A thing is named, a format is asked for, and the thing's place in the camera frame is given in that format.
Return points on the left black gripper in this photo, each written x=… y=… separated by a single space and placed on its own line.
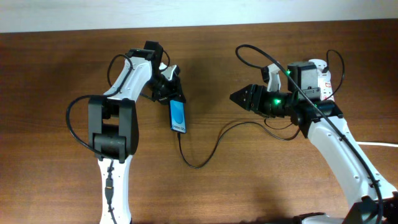
x=173 y=93

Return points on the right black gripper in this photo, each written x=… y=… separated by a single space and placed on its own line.
x=256 y=91

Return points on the blue screen Galaxy smartphone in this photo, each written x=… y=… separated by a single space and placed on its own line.
x=177 y=116

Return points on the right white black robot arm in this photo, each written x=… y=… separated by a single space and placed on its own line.
x=372 y=199

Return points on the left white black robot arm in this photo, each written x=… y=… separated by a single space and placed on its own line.
x=113 y=127

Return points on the white USB charger adapter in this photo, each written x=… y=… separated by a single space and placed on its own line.
x=321 y=65

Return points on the white power strip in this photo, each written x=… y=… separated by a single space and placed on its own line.
x=326 y=90

